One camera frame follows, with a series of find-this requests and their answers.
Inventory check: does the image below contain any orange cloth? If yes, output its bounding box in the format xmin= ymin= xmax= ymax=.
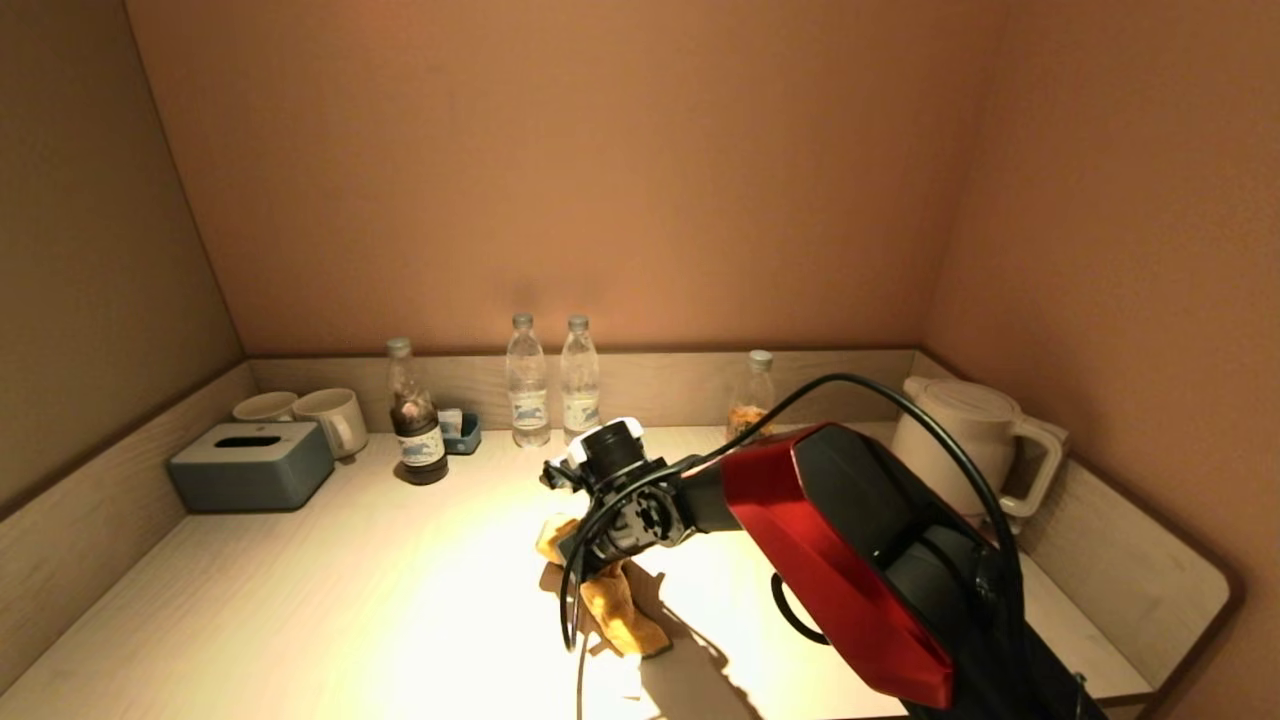
xmin=535 ymin=515 xmax=673 ymax=659

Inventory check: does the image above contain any amber tea bottle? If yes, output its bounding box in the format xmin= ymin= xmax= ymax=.
xmin=728 ymin=349 xmax=777 ymax=443

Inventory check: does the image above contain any clear water bottle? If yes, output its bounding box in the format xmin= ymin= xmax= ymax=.
xmin=505 ymin=313 xmax=552 ymax=450
xmin=559 ymin=315 xmax=604 ymax=446

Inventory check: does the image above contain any small blue tray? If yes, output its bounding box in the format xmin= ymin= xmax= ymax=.
xmin=440 ymin=411 xmax=482 ymax=457

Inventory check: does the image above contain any dark drink bottle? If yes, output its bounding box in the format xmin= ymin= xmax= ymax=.
xmin=386 ymin=338 xmax=450 ymax=487

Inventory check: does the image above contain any grey-blue tissue box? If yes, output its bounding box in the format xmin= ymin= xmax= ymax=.
xmin=167 ymin=421 xmax=336 ymax=514

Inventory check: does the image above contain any white electric kettle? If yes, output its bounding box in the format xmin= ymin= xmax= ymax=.
xmin=890 ymin=377 xmax=1065 ymax=521

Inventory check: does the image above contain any white mug with handle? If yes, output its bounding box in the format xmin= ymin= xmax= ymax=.
xmin=293 ymin=388 xmax=370 ymax=461

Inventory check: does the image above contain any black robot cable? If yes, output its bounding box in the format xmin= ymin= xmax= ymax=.
xmin=558 ymin=373 xmax=1026 ymax=720

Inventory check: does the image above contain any white mug without visible handle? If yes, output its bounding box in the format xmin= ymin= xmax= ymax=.
xmin=233 ymin=391 xmax=301 ymax=423

